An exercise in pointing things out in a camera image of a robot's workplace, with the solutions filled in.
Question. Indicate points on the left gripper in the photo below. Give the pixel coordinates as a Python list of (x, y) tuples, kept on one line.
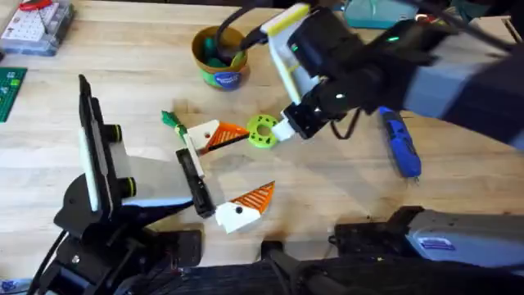
[(155, 180)]

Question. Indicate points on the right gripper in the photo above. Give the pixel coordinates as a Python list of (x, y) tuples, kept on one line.
[(348, 86)]

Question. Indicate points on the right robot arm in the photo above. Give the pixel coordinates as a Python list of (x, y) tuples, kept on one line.
[(450, 78)]

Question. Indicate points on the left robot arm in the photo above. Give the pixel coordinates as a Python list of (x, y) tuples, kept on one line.
[(102, 262)]

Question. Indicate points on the green toy vegetable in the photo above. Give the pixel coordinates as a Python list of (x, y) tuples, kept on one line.
[(170, 119)]

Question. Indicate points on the green disc with holes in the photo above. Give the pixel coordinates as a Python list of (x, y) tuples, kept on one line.
[(256, 137)]

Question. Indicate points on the upright wrist plate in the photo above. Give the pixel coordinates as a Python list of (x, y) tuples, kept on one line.
[(98, 143), (286, 61)]

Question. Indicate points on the brown toy tub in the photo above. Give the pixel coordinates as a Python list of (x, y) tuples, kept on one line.
[(227, 78)]

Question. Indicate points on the teal box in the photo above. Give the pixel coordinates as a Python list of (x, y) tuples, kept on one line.
[(376, 14)]

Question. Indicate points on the green board with blocks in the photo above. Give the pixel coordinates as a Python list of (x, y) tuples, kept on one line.
[(10, 94)]

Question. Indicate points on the clear plastic parts box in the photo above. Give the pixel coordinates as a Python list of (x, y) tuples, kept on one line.
[(37, 33)]

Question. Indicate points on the red tool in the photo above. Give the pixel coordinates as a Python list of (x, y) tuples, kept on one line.
[(34, 5)]

